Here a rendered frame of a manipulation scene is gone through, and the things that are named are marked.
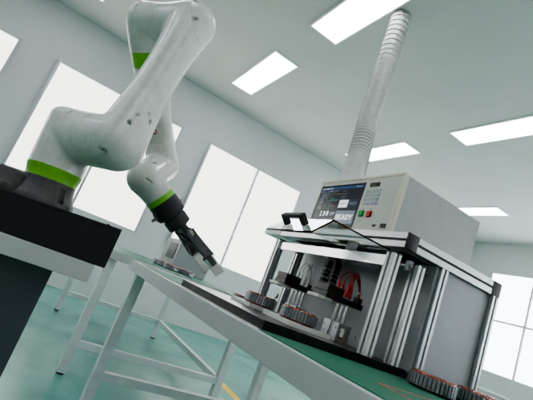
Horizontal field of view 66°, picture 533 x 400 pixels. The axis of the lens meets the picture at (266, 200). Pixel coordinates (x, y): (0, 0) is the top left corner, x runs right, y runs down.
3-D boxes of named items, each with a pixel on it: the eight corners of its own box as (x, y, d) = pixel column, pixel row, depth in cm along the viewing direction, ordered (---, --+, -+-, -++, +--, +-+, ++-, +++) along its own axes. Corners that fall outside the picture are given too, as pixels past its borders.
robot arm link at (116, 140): (105, 154, 85) (211, -14, 105) (55, 144, 92) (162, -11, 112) (139, 186, 96) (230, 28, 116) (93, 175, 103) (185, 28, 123)
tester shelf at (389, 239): (404, 247, 109) (409, 231, 110) (279, 235, 169) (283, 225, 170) (499, 298, 127) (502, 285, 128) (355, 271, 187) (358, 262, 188)
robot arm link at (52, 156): (51, 177, 91) (86, 102, 95) (10, 167, 98) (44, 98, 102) (95, 196, 102) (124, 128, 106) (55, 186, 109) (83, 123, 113)
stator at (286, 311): (289, 320, 111) (294, 307, 112) (271, 312, 121) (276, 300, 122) (322, 332, 115) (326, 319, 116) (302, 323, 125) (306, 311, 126)
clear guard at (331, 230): (309, 232, 103) (317, 210, 104) (266, 228, 124) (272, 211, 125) (396, 275, 116) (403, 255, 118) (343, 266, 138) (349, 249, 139)
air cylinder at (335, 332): (333, 340, 119) (339, 322, 121) (318, 334, 126) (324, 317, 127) (346, 345, 121) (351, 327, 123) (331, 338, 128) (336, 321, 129)
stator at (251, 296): (252, 303, 132) (256, 292, 133) (238, 297, 142) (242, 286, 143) (279, 313, 137) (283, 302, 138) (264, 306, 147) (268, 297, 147)
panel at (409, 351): (408, 371, 110) (437, 266, 116) (284, 316, 168) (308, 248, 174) (411, 372, 110) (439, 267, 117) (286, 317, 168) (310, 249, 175)
